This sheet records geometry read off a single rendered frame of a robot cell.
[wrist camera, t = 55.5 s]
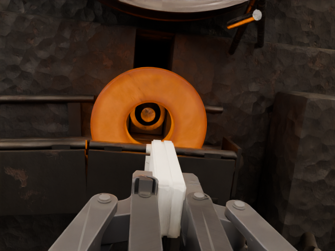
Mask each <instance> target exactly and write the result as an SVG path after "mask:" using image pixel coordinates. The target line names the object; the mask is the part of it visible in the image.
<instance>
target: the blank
mask: <svg viewBox="0 0 335 251"><path fill-rule="evenodd" d="M143 103H157V104H160V105H162V106H163V107H165V108H166V109H167V110H168V112H169V114H170V117H171V128H170V131H169V133H168V135H167V136H166V137H165V138H164V139H163V140H162V141H161V142H164V140H165V141H172V143H173V145H174V146H179V147H192V148H201V147H202V145H203V142H204V139H205V135H206V129H207V118H206V112H205V108H204V105H203V102H202V100H201V98H200V96H199V94H198V93H197V91H196V90H195V88H194V87H193V86H192V85H191V84H190V83H189V82H188V81H187V80H186V79H184V78H183V77H181V76H180V75H178V74H176V73H174V72H172V71H169V70H166V69H162V68H156V67H141V68H136V69H132V70H129V71H126V72H124V73H122V74H120V75H119V76H117V77H116V78H114V79H113V80H112V81H111V82H109V83H108V84H107V85H106V86H105V88H104V89H103V90H102V91H101V93H100V94H99V96H98V98H97V100H96V102H95V104H94V107H93V110H92V114H91V123H90V127H91V136H92V139H93V140H100V141H113V142H126V143H139V142H137V141H135V140H134V139H133V138H132V137H131V136H130V134H129V132H128V130H127V126H126V120H127V117H128V115H129V113H130V112H131V111H132V110H133V109H134V108H135V107H136V106H138V105H140V104H143ZM139 144H141V143H139Z"/></svg>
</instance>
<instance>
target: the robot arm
mask: <svg viewBox="0 0 335 251"><path fill-rule="evenodd" d="M180 229H181V238H180V245H179V251H181V249H182V251H297V250H296V249H295V248H294V247H293V246H292V245H291V244H290V243H289V242H288V241H287V240H286V239H285V238H284V237H282V236H281V235H280V234H279V233H278V232H277V231H276V230H275V229H274V228H273V227H272V226H271V225H270V224H269V223H268V222H267V221H266V220H264V219H263V218H262V217H261V216H260V215H259V214H258V213H257V212H256V211H255V210H254V209H253V208H252V207H251V206H250V205H248V204H247V203H245V202H243V201H240V200H230V201H228V202H226V207H224V206H220V205H216V204H213V202H212V200H211V198H210V197H209V196H208V195H207V194H205V193H204V192H203V190H202V187H201V185H200V183H199V180H198V177H196V176H195V175H194V174H193V173H182V172H181V169H180V165H179V162H178V159H177V155H176V152H175V149H174V145H173V143H172V141H165V140H164V142H161V140H154V141H152V145H151V155H150V165H149V171H139V170H136V171H135V172H134V173H133V179H132V190H131V196H130V197H129V198H127V199H125V200H121V201H118V199H117V197H116V196H114V195H112V194H107V193H100V194H97V195H94V196H93V197H92V198H91V199H90V200H89V201H88V202H87V204H86V205H85V206H84V207H83V209H82V210H81V211H80V212H79V213H78V215H77V216H76V217H75V218H74V219H73V221H72V222H71V223H70V224H69V226H68V227H67V228H66V229H65V230H64V232H63V233H62V234H61V235H60V236H59V238H58V239H57V240H56V241H55V243H54V244H53V245H52V246H51V247H50V249H49V250H48V251H113V249H114V246H115V243H118V242H123V241H128V246H127V251H163V245H162V238H163V236H167V238H177V237H178V236H179V235H180ZM245 241H247V245H246V244H245Z"/></svg>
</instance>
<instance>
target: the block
mask: <svg viewBox="0 0 335 251"><path fill-rule="evenodd" d="M256 212H257V213H258V214H259V215H260V216H261V217H262V218H263V219H264V220H266V221H267V222H268V223H269V224H270V225H271V226H272V227H273V228H274V229H275V230H276V231H277V232H278V233H279V234H280V235H281V236H282V237H284V238H285V239H286V240H287V241H288V242H289V243H290V244H291V245H292V246H293V247H294V248H295V249H296V250H297V251H303V248H302V243H301V238H300V237H301V236H302V234H303V233H306V232H310V233H312V234H313V235H314V236H315V240H316V243H317V246H318V248H319V249H320V250H322V251H327V250H328V245H329V241H330V236H331V232H332V227H333V223H334V218H335V96H330V95H323V94H317V93H307V92H297V91H287V90H283V91H280V92H278V93H277V94H276V96H275V100H274V106H273V112H272V118H271V124H270V130H269V136H268V142H267V148H266V154H265V160H264V166H263V172H262V178H261V184H260V190H259V196H258V202H257V208H256Z"/></svg>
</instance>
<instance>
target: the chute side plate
mask: <svg viewBox="0 0 335 251"><path fill-rule="evenodd" d="M150 155H151V154H150V153H137V152H124V151H110V150H96V149H90V150H89V151H88V167H87V171H86V150H85V149H51V150H0V216H17V215H44V214H71V213H79V212H80V211H81V210H82V209H83V207H84V206H85V205H86V204H87V202H88V201H89V200H90V199H91V198H92V197H93V196H94V195H97V194H100V193H107V194H112V195H114V196H116V197H117V199H118V201H121V200H125V199H127V198H129V197H130V196H131V190H132V179H133V173H134V172H135V171H136V170H139V171H144V170H145V161H146V156H150ZM177 159H178V162H179V165H180V169H181V172H182V173H193V174H194V175H195V176H196V177H198V180H199V183H200V185H201V187H202V190H203V192H204V193H205V194H207V195H208V196H209V197H210V198H218V205H220V206H224V207H226V202H228V201H229V199H230V193H231V186H232V179H233V172H234V166H235V160H234V159H220V158H206V157H193V156H179V155H177Z"/></svg>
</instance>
